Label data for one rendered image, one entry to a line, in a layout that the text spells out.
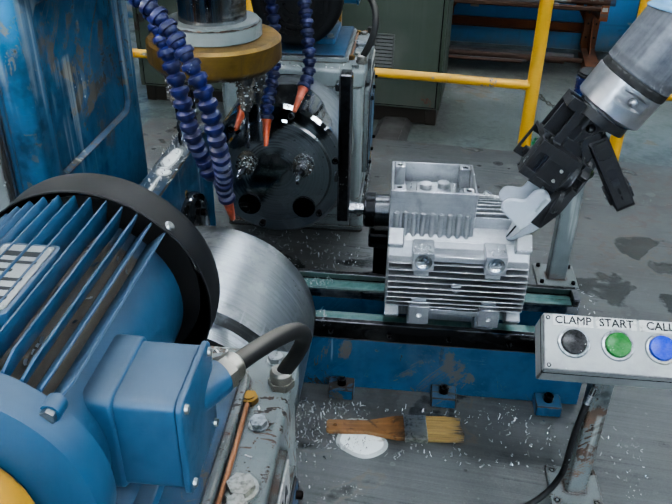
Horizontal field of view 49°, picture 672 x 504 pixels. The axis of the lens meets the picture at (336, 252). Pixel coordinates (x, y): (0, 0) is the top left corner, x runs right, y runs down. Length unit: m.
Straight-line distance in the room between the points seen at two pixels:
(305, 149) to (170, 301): 0.78
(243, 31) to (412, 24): 3.29
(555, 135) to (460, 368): 0.39
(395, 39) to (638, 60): 3.39
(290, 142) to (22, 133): 0.49
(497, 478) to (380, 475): 0.16
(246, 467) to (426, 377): 0.63
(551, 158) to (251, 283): 0.41
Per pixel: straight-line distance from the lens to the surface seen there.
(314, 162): 1.30
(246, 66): 0.97
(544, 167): 0.98
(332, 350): 1.16
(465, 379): 1.19
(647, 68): 0.95
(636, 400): 1.28
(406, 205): 1.03
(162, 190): 1.04
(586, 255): 1.63
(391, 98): 4.38
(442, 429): 1.14
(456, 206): 1.04
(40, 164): 0.99
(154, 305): 0.52
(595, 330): 0.92
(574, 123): 0.98
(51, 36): 1.03
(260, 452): 0.61
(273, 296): 0.83
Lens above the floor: 1.60
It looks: 31 degrees down
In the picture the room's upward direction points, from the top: 1 degrees clockwise
